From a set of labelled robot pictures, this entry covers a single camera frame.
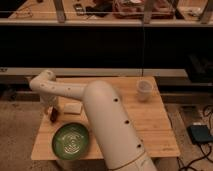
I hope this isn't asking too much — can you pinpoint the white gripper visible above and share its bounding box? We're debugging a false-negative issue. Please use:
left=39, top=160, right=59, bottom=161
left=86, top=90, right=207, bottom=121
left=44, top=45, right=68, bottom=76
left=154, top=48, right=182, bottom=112
left=41, top=96, right=58, bottom=115

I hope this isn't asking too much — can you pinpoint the red pepper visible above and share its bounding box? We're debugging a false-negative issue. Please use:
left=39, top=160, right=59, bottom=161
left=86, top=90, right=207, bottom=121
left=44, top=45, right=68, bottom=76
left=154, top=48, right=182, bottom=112
left=50, top=109, right=57, bottom=122

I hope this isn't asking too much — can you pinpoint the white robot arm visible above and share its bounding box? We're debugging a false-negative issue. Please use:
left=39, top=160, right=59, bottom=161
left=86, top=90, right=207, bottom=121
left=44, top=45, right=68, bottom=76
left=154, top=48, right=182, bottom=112
left=29, top=70, right=157, bottom=171

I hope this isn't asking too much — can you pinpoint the white sponge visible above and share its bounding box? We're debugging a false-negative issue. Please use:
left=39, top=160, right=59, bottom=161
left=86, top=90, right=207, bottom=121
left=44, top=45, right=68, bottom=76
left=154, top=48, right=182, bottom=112
left=63, top=103, right=82, bottom=115

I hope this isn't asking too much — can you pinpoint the green bowl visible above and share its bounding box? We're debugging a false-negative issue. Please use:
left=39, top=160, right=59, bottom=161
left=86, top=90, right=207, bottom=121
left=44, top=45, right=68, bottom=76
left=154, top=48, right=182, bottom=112
left=51, top=122, right=90, bottom=161

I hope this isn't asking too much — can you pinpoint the white plastic cup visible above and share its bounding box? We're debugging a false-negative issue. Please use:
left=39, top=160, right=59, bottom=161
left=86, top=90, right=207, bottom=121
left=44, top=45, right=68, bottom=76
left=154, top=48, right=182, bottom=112
left=136, top=80, right=153, bottom=102

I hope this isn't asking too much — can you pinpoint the wooden table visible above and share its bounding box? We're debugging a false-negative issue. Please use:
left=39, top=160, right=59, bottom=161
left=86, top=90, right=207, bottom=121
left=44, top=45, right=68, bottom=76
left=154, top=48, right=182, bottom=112
left=31, top=77, right=180, bottom=160

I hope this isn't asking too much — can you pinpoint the black phone on shelf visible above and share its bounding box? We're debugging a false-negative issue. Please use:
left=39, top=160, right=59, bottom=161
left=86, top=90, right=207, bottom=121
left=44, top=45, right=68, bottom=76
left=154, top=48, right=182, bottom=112
left=73, top=3, right=85, bottom=16

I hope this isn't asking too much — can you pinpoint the red tray on shelf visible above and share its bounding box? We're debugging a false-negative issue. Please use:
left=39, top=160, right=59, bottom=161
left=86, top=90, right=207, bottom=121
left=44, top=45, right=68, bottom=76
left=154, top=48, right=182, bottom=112
left=113, top=0, right=174, bottom=18

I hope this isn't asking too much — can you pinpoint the dark blue box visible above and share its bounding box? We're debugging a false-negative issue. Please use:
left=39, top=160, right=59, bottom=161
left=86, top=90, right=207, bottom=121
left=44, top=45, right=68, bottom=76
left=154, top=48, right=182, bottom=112
left=187, top=125, right=213, bottom=144

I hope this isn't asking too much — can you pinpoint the black cable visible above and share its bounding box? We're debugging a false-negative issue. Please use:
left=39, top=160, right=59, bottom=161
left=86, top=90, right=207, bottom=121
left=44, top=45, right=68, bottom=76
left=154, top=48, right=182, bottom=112
left=176, top=106, right=213, bottom=171

